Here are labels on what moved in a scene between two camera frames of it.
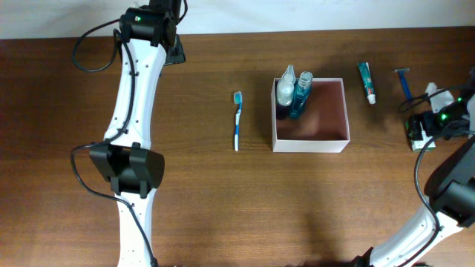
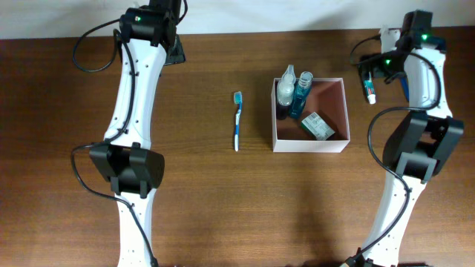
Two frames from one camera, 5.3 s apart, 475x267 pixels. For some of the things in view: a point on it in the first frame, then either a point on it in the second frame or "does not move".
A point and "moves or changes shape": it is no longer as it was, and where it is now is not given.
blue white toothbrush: x=237 y=99 does not move
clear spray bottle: x=285 y=90 does not move
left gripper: x=178 y=56 does not move
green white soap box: x=415 y=135 moves or changes shape
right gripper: x=433 y=127 to x=378 y=70
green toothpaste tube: x=366 y=74 does not move
